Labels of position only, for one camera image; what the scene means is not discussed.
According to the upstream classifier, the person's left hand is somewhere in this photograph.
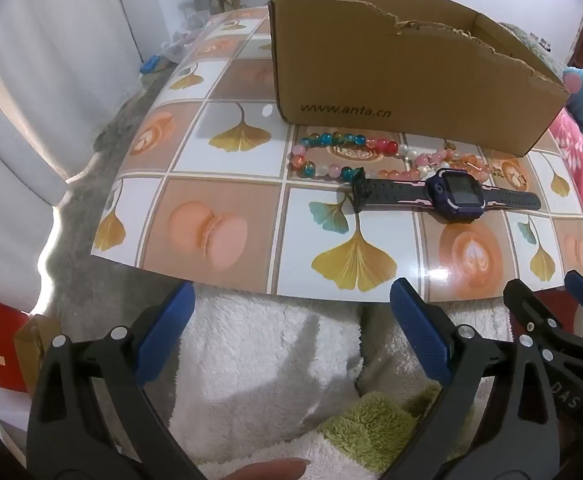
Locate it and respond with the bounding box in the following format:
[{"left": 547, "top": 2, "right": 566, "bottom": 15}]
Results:
[{"left": 221, "top": 457, "right": 308, "bottom": 480}]

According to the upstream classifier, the pink floral blanket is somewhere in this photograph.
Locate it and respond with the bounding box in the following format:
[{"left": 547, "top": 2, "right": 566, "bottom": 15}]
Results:
[{"left": 546, "top": 105, "right": 583, "bottom": 281}]

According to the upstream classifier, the brown gift bag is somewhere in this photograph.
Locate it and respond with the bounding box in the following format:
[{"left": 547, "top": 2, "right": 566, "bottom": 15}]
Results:
[{"left": 14, "top": 315, "right": 64, "bottom": 396}]

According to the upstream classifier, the pink bead bracelet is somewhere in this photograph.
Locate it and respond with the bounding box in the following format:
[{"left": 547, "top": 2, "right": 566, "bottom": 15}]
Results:
[{"left": 411, "top": 149, "right": 492, "bottom": 182}]

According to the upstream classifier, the grey fuzzy blanket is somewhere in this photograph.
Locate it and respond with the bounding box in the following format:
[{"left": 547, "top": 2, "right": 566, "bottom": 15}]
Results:
[{"left": 496, "top": 22, "right": 567, "bottom": 68}]

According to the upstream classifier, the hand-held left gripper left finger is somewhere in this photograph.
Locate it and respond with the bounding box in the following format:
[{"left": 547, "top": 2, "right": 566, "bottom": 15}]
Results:
[{"left": 26, "top": 281, "right": 207, "bottom": 480}]

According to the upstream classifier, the multicolour bead bracelet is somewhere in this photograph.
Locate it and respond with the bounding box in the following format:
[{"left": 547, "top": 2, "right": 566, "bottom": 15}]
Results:
[{"left": 288, "top": 131, "right": 425, "bottom": 182}]

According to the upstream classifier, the purple smartwatch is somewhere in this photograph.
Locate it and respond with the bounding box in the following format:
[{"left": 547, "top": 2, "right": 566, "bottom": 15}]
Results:
[{"left": 350, "top": 167, "right": 542, "bottom": 223}]

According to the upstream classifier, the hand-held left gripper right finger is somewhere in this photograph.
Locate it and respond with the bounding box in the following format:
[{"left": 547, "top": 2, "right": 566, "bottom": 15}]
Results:
[{"left": 381, "top": 277, "right": 559, "bottom": 480}]

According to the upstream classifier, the red gift bag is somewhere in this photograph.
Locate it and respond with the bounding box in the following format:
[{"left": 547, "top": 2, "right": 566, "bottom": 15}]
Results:
[{"left": 0, "top": 299, "right": 31, "bottom": 393}]

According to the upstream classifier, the clear plastic bag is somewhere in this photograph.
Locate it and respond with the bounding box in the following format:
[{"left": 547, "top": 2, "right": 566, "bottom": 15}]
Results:
[{"left": 164, "top": 35, "right": 192, "bottom": 63}]

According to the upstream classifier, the brown cardboard box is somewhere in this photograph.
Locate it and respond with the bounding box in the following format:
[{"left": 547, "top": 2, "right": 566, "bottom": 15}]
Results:
[{"left": 268, "top": 0, "right": 572, "bottom": 157}]

